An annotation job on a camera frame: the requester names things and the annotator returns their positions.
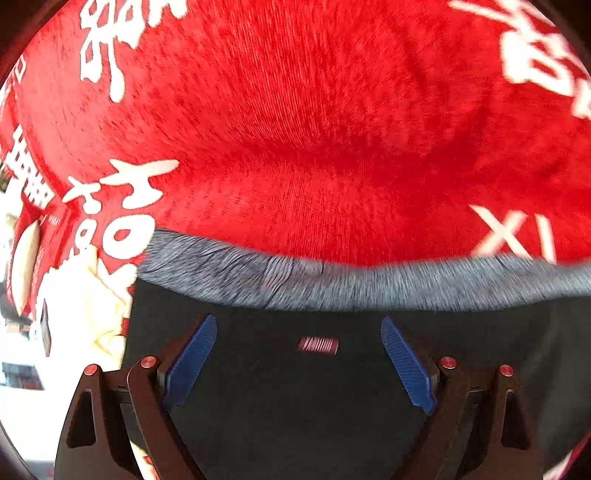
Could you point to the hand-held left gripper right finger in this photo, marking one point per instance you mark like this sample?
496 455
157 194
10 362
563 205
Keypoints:
406 360

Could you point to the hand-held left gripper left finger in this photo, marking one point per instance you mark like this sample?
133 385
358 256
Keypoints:
191 360

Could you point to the black pants with patterned waistband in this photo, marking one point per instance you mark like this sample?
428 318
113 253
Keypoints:
295 397

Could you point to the cream pillow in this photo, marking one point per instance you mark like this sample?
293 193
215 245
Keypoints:
99 300

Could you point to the red printed blanket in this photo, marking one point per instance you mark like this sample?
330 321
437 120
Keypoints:
295 138

